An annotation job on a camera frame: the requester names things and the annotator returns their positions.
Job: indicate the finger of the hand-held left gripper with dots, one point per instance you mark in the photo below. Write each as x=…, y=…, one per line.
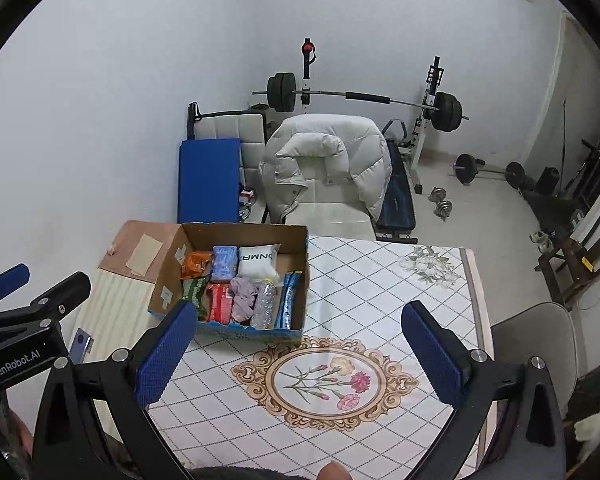
x=65, y=295
x=7, y=280

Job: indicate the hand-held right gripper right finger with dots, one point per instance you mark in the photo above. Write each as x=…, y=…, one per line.
x=432, y=360

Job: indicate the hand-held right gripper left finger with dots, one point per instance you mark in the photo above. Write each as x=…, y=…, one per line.
x=165, y=355

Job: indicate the green snack packet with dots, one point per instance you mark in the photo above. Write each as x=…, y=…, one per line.
x=195, y=292

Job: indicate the red snack packet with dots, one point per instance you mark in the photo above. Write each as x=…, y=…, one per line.
x=220, y=302

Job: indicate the orange snack packet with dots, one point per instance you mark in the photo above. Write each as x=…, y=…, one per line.
x=197, y=265

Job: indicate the pinkish grey cloth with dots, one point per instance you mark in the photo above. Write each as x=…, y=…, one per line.
x=242, y=295

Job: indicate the light blue tissue pack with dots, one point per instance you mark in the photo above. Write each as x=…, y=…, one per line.
x=225, y=262

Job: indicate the silver foil packet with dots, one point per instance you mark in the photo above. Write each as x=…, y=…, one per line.
x=263, y=305

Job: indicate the cardboard box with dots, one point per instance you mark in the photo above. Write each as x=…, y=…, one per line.
x=195, y=235

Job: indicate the long blue packet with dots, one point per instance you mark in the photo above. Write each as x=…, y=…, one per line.
x=285, y=305

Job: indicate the white printed soft packet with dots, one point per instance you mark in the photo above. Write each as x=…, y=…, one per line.
x=257, y=260

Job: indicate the white ribbed board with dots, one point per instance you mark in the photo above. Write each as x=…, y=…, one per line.
x=115, y=300

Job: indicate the grey blue smartphone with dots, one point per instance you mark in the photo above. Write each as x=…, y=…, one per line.
x=81, y=345

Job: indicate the brown cardboard sheet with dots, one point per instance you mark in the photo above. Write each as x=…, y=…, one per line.
x=130, y=240

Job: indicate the grey shell chair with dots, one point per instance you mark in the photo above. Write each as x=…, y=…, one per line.
x=535, y=335

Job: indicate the person's dark fleece clothing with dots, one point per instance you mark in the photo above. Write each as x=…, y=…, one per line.
x=255, y=474

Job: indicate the chrome dumbbell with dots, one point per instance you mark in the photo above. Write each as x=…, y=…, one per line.
x=443, y=209
x=437, y=195

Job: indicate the pair of white shoes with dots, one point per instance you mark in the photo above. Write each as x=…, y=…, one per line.
x=542, y=241

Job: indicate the black weight bench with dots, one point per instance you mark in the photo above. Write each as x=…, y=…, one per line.
x=397, y=195

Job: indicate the dark wooden chair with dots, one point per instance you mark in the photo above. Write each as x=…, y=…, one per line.
x=565, y=255

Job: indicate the white goose plush toy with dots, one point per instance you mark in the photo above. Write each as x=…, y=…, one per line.
x=595, y=425

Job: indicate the small red white box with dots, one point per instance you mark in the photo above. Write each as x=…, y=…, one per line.
x=247, y=197

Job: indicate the blue folded mat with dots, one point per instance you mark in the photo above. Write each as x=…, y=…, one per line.
x=207, y=180

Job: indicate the small yellow object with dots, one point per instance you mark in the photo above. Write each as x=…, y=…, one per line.
x=587, y=263

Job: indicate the white leather chair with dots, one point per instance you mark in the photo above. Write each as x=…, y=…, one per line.
x=330, y=205

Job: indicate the black floor mat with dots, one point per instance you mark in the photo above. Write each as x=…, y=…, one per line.
x=550, y=210

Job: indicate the short barbell with black plates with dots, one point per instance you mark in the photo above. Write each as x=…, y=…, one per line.
x=464, y=167

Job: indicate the black speaker box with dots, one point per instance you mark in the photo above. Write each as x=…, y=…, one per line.
x=548, y=180

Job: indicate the white puffer jacket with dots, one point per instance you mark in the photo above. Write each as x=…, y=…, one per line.
x=350, y=150

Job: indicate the white barbell rack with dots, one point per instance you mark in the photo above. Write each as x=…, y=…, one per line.
x=420, y=130

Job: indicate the black kick scooter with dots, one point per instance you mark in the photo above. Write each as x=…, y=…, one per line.
x=587, y=170

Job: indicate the long barbell with black plates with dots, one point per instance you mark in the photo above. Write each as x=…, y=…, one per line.
x=365, y=96

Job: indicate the white padded chair black frame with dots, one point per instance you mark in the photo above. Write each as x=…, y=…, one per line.
x=225, y=125

